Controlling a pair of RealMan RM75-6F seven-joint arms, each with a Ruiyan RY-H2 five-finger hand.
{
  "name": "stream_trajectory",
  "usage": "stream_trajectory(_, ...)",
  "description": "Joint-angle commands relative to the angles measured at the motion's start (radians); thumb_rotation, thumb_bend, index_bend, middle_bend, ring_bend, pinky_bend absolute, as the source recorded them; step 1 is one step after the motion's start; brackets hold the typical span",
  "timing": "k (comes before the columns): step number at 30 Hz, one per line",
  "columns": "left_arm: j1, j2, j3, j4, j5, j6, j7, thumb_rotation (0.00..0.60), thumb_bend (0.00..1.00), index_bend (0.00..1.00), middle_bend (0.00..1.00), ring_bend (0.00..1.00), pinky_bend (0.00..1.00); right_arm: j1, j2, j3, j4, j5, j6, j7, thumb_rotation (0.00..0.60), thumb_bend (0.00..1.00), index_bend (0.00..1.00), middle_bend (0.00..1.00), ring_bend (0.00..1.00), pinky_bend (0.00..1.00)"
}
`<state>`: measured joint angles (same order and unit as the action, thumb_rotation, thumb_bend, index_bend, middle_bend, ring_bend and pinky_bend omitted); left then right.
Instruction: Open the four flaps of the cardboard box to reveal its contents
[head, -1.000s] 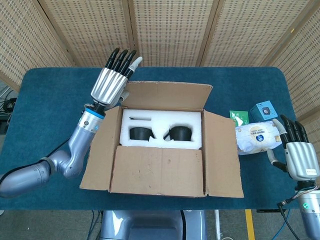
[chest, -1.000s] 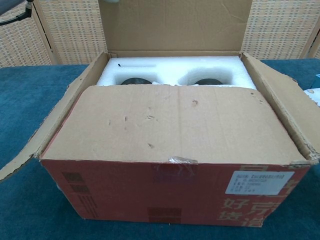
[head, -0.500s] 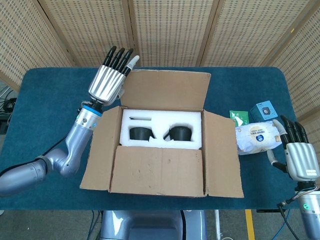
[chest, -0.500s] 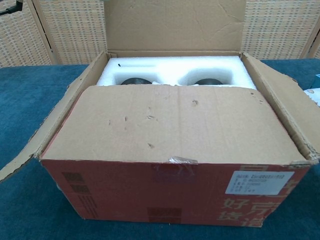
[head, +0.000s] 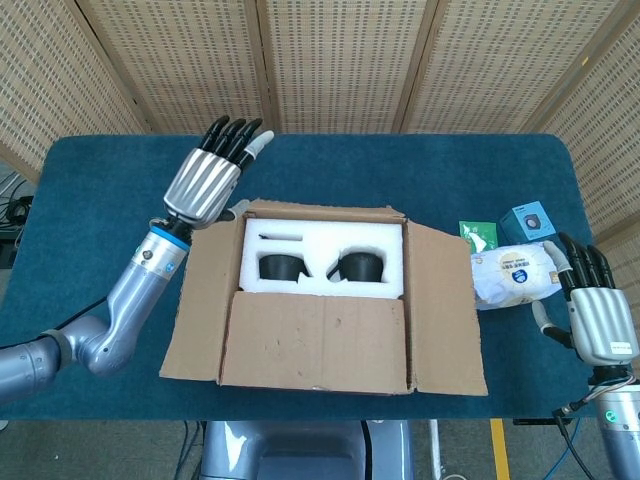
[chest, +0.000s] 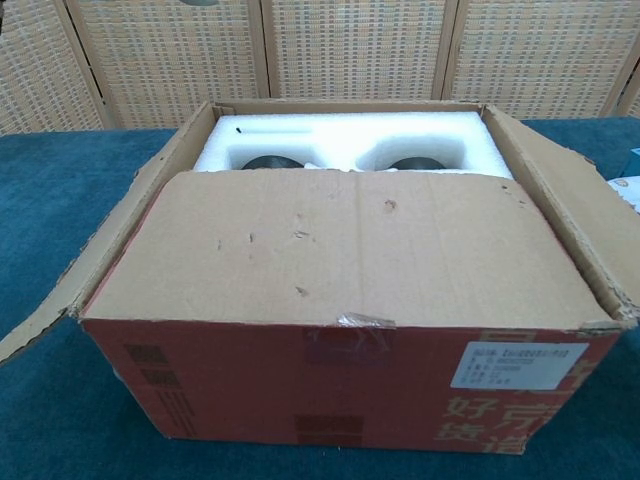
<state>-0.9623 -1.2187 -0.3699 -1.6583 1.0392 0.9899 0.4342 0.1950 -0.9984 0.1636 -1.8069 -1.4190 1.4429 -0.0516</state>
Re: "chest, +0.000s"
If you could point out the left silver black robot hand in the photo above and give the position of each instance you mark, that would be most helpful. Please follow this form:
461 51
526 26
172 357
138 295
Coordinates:
192 1

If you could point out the red cardboard shipping box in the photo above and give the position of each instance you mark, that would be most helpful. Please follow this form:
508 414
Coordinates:
325 250

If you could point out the small teal speaker box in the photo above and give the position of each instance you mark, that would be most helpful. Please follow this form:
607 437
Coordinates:
635 160

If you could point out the woven bamboo folding screen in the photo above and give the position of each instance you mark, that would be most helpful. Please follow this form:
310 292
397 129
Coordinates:
350 50

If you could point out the black round cup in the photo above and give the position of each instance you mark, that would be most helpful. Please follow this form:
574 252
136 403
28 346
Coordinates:
417 164
272 164

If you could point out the white foam insert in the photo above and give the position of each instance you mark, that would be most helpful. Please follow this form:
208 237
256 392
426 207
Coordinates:
345 132

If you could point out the white blue tissue pack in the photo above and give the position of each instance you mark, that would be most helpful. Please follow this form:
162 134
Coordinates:
627 192

